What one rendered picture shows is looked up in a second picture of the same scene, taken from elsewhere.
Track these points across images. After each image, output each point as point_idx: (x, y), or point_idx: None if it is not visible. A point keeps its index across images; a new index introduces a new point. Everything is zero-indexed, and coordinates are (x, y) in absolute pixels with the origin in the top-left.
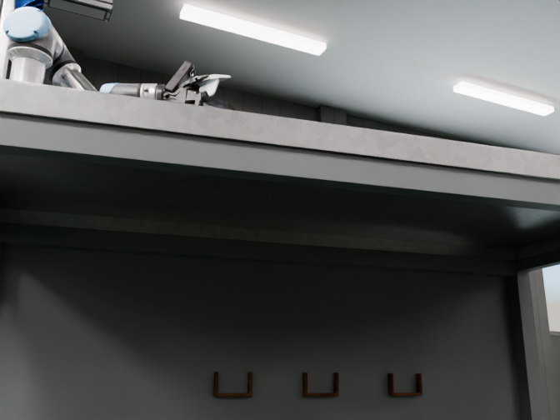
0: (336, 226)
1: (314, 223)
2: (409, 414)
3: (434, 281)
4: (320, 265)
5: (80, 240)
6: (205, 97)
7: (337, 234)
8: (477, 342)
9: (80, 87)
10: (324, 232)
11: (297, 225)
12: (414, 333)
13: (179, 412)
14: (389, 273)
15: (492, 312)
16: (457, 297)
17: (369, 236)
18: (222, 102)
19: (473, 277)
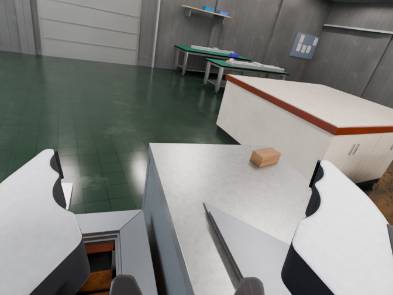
0: (217, 256)
1: (230, 278)
2: None
3: (157, 204)
4: (181, 287)
5: None
6: (40, 288)
7: (183, 248)
8: (148, 212)
9: None
10: (190, 261)
11: (224, 294)
12: (156, 246)
13: None
14: (165, 230)
15: (148, 190)
16: (153, 199)
17: (179, 222)
18: (57, 174)
19: (152, 180)
